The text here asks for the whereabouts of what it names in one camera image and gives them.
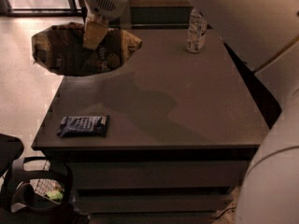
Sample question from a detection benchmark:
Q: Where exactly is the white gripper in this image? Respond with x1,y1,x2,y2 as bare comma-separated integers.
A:
83,0,129,50

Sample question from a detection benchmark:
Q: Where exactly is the brown chip bag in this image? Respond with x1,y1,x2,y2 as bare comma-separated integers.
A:
31,22,142,77

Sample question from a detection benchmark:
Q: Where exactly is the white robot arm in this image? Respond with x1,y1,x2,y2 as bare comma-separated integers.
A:
187,0,299,224

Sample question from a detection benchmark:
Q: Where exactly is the blue rxbar blueberry wrapper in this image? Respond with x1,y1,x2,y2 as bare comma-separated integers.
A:
57,115,109,137

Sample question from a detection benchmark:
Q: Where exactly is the clear plastic water bottle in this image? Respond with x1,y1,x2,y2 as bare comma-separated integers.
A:
186,8,207,53

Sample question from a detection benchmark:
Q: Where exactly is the dark grey drawer cabinet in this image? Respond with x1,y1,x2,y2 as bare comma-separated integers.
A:
33,30,268,224

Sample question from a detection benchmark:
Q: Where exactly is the black chair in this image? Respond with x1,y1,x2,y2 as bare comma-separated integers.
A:
0,133,24,212

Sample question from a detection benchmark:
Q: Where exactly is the black wire basket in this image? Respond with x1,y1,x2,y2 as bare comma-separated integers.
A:
6,157,90,224

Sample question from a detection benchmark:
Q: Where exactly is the black power cable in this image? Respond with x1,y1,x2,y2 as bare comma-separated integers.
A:
214,206,237,221

